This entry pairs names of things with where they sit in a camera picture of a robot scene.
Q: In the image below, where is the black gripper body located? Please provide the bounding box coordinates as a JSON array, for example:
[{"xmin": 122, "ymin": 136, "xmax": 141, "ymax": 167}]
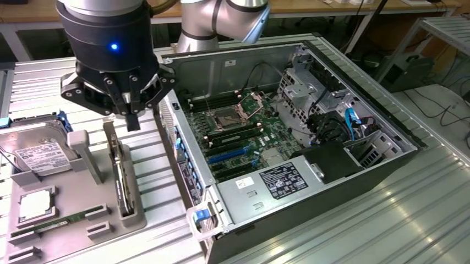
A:
[{"xmin": 58, "ymin": 4, "xmax": 159, "ymax": 83}]

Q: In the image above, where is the green graphics card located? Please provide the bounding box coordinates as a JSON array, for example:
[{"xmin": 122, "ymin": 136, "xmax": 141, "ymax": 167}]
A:
[{"xmin": 102, "ymin": 118, "xmax": 137, "ymax": 218}]

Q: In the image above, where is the blue disk carrier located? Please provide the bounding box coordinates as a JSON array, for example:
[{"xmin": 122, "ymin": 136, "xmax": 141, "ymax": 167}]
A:
[{"xmin": 0, "ymin": 109, "xmax": 75, "ymax": 136}]

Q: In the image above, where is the thin socket locking lever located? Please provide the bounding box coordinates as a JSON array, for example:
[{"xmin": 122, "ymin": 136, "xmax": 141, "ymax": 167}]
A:
[{"xmin": 203, "ymin": 89, "xmax": 214, "ymax": 115}]

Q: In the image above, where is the black RAM slot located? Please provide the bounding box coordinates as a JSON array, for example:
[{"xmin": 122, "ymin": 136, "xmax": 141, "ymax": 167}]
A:
[
  {"xmin": 187, "ymin": 93, "xmax": 238, "ymax": 107},
  {"xmin": 190, "ymin": 98, "xmax": 241, "ymax": 113},
  {"xmin": 203, "ymin": 123, "xmax": 259, "ymax": 139}
]

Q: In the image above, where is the CPU socket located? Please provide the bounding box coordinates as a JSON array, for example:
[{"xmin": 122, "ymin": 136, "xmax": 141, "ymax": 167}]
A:
[{"xmin": 211, "ymin": 108, "xmax": 245, "ymax": 130}]

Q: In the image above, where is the wooden desk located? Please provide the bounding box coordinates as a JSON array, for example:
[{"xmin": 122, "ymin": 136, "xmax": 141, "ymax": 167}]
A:
[{"xmin": 0, "ymin": 0, "xmax": 460, "ymax": 31}]

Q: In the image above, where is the silver hard disk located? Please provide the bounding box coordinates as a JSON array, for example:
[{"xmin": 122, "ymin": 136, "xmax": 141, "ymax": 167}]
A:
[{"xmin": 0, "ymin": 122, "xmax": 74, "ymax": 177}]

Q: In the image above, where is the metal socket cover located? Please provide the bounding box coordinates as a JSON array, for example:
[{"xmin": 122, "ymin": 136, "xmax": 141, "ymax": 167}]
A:
[{"xmin": 234, "ymin": 92, "xmax": 267, "ymax": 119}]

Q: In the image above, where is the installed black RAM stick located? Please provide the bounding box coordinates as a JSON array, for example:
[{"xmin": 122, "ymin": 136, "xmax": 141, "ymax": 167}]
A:
[{"xmin": 206, "ymin": 129, "xmax": 263, "ymax": 149}]

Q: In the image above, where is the blue expansion slot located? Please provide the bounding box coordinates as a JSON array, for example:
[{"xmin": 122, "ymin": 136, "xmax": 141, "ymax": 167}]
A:
[{"xmin": 209, "ymin": 144, "xmax": 251, "ymax": 165}]

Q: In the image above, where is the green motherboard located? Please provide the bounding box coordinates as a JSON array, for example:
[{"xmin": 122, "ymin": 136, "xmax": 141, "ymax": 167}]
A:
[{"xmin": 183, "ymin": 87, "xmax": 308, "ymax": 184}]

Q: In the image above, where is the black expansion slot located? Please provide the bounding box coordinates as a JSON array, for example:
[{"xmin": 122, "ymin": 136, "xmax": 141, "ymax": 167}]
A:
[
  {"xmin": 215, "ymin": 164, "xmax": 258, "ymax": 181},
  {"xmin": 213, "ymin": 159, "xmax": 254, "ymax": 174}
]

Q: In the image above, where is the grey parts rack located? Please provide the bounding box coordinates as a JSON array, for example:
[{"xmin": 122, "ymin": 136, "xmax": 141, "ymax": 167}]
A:
[{"xmin": 6, "ymin": 129, "xmax": 149, "ymax": 262}]

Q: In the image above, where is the silver perforated disk bay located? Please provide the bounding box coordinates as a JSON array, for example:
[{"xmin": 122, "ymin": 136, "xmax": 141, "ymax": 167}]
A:
[{"xmin": 277, "ymin": 67, "xmax": 350, "ymax": 113}]

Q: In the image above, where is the silver CPU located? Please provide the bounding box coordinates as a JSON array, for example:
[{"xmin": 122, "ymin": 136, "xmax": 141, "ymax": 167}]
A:
[{"xmin": 18, "ymin": 191, "xmax": 54, "ymax": 220}]

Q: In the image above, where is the silver power supply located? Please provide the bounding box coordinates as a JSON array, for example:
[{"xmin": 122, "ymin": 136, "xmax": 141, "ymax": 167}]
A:
[{"xmin": 217, "ymin": 158, "xmax": 328, "ymax": 226}]

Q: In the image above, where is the green RAM stick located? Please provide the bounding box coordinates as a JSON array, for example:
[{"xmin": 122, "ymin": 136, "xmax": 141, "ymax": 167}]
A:
[{"xmin": 11, "ymin": 210, "xmax": 103, "ymax": 239}]

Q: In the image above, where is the black plastic shroud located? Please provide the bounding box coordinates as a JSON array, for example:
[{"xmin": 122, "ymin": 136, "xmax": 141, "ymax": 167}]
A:
[{"xmin": 304, "ymin": 140, "xmax": 364, "ymax": 184}]

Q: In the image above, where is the silver slotted disk bay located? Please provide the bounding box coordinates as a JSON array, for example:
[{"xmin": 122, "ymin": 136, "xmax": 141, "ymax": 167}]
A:
[{"xmin": 345, "ymin": 129, "xmax": 408, "ymax": 169}]

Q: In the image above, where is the open black PC case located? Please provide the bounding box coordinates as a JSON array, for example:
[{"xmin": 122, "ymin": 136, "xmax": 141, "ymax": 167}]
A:
[{"xmin": 153, "ymin": 32, "xmax": 429, "ymax": 264}]

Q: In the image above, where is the black box device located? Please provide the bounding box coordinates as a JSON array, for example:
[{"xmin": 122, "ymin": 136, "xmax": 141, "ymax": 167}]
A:
[{"xmin": 388, "ymin": 54, "xmax": 437, "ymax": 93}]

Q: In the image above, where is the metal slat side table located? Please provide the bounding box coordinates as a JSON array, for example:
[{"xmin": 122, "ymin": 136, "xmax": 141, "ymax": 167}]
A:
[{"xmin": 413, "ymin": 16, "xmax": 470, "ymax": 83}]

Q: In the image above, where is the dark grey frame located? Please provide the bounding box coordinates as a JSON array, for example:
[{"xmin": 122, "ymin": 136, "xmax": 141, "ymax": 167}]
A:
[{"xmin": 0, "ymin": 62, "xmax": 16, "ymax": 119}]

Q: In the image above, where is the yellow hose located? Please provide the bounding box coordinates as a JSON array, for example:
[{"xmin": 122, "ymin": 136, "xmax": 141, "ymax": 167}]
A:
[{"xmin": 150, "ymin": 0, "xmax": 183, "ymax": 14}]

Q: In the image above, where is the black looped wire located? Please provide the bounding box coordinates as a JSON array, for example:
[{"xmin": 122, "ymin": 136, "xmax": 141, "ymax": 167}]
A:
[{"xmin": 249, "ymin": 62, "xmax": 286, "ymax": 89}]

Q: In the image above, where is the thin black wire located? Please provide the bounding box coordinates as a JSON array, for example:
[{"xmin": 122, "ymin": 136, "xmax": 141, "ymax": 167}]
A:
[{"xmin": 310, "ymin": 82, "xmax": 328, "ymax": 111}]

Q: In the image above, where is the black power wire bundle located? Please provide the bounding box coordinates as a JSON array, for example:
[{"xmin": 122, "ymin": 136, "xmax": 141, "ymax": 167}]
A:
[{"xmin": 308, "ymin": 112, "xmax": 348, "ymax": 144}]

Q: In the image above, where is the grey case handle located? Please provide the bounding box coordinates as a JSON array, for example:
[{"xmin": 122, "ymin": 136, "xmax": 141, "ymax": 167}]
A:
[{"xmin": 186, "ymin": 202, "xmax": 222, "ymax": 242}]

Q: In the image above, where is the blue SATA wire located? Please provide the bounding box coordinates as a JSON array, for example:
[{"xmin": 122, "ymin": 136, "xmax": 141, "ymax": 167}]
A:
[{"xmin": 344, "ymin": 107, "xmax": 361, "ymax": 142}]

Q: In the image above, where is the black cable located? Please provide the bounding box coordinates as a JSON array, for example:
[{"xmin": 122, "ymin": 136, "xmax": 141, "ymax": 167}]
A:
[{"xmin": 438, "ymin": 101, "xmax": 470, "ymax": 126}]

